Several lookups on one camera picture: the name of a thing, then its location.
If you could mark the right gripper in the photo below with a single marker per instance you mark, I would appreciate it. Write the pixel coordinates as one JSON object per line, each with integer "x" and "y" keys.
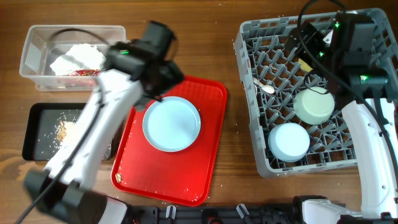
{"x": 306, "y": 38}

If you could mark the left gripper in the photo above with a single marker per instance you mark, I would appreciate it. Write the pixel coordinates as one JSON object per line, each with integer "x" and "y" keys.
{"x": 175, "y": 76}

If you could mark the yellow plastic cup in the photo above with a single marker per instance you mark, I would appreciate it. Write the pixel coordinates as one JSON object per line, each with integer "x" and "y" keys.
{"x": 304, "y": 66}

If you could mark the large light blue plate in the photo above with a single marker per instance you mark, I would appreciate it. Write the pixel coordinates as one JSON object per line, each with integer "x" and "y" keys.
{"x": 171, "y": 125}

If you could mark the red candy wrapper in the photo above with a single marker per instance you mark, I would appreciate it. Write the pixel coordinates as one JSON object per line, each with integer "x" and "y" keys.
{"x": 83, "y": 82}

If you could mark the white plastic spoon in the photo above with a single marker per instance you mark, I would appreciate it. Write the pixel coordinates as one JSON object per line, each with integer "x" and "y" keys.
{"x": 266, "y": 88}

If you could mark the mint green bowl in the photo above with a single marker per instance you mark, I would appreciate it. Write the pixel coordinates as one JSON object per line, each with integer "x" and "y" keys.
{"x": 314, "y": 106}

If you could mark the white paper napkin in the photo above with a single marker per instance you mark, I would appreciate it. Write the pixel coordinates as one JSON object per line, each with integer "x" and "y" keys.
{"x": 79, "y": 57}

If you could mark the grey dishwasher rack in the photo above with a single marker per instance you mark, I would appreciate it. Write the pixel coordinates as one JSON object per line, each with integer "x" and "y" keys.
{"x": 260, "y": 53}

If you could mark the red plastic serving tray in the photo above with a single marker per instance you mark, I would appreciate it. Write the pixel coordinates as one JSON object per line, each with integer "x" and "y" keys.
{"x": 179, "y": 177}

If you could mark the small light blue bowl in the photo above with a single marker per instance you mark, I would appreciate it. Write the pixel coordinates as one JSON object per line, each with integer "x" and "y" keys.
{"x": 289, "y": 142}

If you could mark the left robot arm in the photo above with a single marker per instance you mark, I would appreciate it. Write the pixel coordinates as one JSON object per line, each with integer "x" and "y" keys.
{"x": 133, "y": 74}

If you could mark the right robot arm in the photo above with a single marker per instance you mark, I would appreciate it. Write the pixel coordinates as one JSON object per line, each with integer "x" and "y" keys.
{"x": 353, "y": 52}

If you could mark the clear plastic waste bin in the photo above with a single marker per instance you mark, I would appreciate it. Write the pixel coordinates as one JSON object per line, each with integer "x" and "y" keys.
{"x": 44, "y": 43}

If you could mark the food scrap on tray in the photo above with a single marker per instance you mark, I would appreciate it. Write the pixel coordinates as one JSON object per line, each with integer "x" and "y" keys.
{"x": 118, "y": 177}

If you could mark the black rectangular tray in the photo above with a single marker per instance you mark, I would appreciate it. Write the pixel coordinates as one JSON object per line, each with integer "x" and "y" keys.
{"x": 46, "y": 128}

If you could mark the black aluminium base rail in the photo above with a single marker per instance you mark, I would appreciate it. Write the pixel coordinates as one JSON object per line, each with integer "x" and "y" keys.
{"x": 276, "y": 213}

